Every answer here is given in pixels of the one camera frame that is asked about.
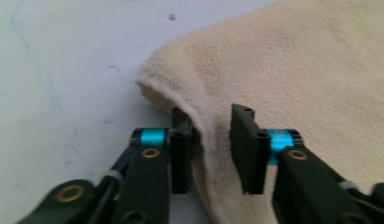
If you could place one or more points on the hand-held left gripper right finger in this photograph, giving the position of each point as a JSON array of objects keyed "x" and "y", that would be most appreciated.
[{"x": 250, "y": 158}]

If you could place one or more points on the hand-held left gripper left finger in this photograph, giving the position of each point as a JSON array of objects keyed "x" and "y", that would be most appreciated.
[{"x": 181, "y": 161}]

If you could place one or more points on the cream towel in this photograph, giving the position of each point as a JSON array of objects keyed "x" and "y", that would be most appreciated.
[{"x": 289, "y": 77}]

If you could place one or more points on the white foam mat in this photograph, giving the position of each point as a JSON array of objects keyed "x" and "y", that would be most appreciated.
[{"x": 71, "y": 77}]

